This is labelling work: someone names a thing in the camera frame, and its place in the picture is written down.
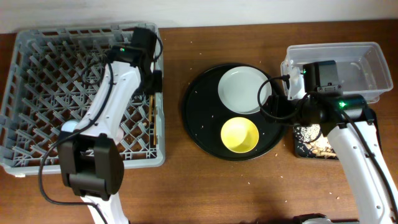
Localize white ceramic plate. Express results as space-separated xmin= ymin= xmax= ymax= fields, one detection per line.
xmin=218 ymin=66 xmax=268 ymax=114

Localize yellow bowl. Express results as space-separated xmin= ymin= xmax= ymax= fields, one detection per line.
xmin=220 ymin=117 xmax=259 ymax=154

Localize black rectangular tray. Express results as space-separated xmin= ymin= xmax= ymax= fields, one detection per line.
xmin=294 ymin=124 xmax=340 ymax=161

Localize wooden chopstick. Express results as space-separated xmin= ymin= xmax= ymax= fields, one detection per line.
xmin=153 ymin=106 xmax=157 ymax=146
xmin=148 ymin=95 xmax=154 ymax=124

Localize food scraps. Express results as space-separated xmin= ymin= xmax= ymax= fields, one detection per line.
xmin=297 ymin=124 xmax=338 ymax=159

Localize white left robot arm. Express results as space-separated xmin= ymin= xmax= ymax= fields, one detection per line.
xmin=57 ymin=44 xmax=164 ymax=223

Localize round black tray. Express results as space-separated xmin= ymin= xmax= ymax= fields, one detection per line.
xmin=182 ymin=63 xmax=287 ymax=161

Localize light blue plastic cup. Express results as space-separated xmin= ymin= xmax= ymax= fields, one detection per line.
xmin=61 ymin=119 xmax=79 ymax=133

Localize grey dishwasher rack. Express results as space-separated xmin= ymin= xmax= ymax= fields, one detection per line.
xmin=1 ymin=22 xmax=158 ymax=177

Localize clear plastic bin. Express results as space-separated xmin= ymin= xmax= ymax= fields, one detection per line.
xmin=280 ymin=42 xmax=394 ymax=104

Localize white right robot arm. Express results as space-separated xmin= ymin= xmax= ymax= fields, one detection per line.
xmin=259 ymin=92 xmax=397 ymax=223

